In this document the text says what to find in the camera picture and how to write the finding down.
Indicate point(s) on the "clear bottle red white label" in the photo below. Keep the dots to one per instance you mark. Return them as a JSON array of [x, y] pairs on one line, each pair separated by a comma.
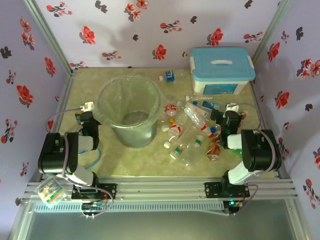
[[175, 130]]

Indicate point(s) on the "clear plastic bin with liner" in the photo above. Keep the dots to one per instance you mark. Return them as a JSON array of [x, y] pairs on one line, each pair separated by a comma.
[[135, 137]]

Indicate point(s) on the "aluminium extrusion frame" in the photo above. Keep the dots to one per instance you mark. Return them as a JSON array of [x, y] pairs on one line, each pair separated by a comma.
[[162, 186]]

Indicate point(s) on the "clear bottle orange cap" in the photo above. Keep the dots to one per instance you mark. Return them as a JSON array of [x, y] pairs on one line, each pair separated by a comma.
[[171, 121]]

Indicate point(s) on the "small bottle blue label white cap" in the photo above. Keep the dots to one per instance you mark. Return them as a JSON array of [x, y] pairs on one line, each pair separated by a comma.
[[170, 76]]

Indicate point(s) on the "small controller board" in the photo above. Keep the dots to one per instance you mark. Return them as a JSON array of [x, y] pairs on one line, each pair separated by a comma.
[[235, 203], [93, 207]]

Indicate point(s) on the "crushed brown tea bottle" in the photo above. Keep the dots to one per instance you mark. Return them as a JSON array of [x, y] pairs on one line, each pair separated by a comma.
[[213, 150]]

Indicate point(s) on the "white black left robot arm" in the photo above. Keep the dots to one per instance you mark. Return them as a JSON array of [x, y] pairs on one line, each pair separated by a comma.
[[52, 155]]

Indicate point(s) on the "square bottle blue cloud label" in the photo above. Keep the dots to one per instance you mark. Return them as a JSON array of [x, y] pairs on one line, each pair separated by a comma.
[[207, 105]]

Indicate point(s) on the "clear plastic cup printed label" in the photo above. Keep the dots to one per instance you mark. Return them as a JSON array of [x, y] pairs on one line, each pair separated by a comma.
[[50, 192]]

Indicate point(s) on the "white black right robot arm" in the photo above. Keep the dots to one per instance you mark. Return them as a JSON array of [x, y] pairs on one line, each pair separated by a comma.
[[260, 150]]

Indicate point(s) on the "small clear bottle white cap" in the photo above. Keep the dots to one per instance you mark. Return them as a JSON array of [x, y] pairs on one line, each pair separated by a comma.
[[165, 128]]

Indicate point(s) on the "green plastic bottle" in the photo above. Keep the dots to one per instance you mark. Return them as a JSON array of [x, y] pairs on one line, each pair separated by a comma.
[[238, 152]]

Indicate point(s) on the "clear unlabelled bottle white cap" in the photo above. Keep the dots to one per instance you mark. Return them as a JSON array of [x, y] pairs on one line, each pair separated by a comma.
[[200, 97]]

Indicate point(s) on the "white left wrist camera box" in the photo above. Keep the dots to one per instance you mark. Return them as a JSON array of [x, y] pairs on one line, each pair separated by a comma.
[[88, 106]]

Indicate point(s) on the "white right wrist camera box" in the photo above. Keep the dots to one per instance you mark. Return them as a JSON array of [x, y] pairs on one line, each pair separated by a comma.
[[232, 107]]

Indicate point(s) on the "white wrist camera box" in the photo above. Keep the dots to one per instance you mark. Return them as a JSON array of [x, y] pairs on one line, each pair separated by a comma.
[[88, 106], [232, 107]]

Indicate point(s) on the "white storage box blue lid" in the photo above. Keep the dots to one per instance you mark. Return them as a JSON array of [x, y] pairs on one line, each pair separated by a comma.
[[220, 72]]

